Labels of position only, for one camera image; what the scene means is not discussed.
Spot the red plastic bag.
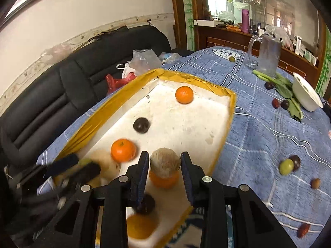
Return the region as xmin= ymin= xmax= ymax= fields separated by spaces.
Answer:
xmin=105 ymin=73 xmax=137 ymax=95

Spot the green round grape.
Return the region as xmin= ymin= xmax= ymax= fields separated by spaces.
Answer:
xmin=279 ymin=159 xmax=295 ymax=175

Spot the black leather sofa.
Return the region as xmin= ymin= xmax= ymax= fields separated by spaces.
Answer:
xmin=0 ymin=25 xmax=171 ymax=161

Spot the glass beer mug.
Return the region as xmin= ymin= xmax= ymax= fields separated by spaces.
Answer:
xmin=247 ymin=33 xmax=282 ymax=77

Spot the green bok choy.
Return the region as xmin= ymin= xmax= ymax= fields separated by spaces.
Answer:
xmin=252 ymin=69 xmax=303 ymax=122

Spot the bamboo wall poster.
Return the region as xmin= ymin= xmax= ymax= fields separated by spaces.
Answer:
xmin=181 ymin=0 xmax=195 ymax=51
xmin=314 ymin=26 xmax=331 ymax=99

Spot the white bowl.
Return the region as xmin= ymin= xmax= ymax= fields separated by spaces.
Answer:
xmin=292 ymin=72 xmax=324 ymax=112

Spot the crumpled clear plastic bag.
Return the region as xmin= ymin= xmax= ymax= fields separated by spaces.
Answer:
xmin=264 ymin=26 xmax=294 ymax=51

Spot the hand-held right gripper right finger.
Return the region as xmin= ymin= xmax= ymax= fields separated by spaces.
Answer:
xmin=180 ymin=151 xmax=298 ymax=248

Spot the white foam box yellow tape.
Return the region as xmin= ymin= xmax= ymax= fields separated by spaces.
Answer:
xmin=39 ymin=68 xmax=237 ymax=248

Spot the wooden counter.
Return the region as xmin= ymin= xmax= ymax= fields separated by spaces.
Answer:
xmin=193 ymin=19 xmax=326 ymax=69

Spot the bluish plastic bag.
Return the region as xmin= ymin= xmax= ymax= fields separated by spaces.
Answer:
xmin=158 ymin=52 xmax=185 ymax=64

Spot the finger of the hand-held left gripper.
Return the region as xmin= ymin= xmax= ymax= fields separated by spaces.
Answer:
xmin=48 ymin=154 xmax=80 ymax=177
xmin=66 ymin=162 xmax=101 ymax=186

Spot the purple bottle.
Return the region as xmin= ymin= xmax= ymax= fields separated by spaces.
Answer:
xmin=241 ymin=9 xmax=250 ymax=33

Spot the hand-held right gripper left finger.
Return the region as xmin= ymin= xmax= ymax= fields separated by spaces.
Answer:
xmin=34 ymin=151 xmax=150 ymax=248

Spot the orange mandarin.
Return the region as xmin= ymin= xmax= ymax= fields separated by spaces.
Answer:
xmin=111 ymin=139 xmax=137 ymax=163
xmin=126 ymin=213 xmax=159 ymax=239
xmin=149 ymin=169 xmax=180 ymax=189
xmin=175 ymin=86 xmax=194 ymax=104

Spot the peeled pale pear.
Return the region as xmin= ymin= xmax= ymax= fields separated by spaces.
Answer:
xmin=88 ymin=149 xmax=121 ymax=185

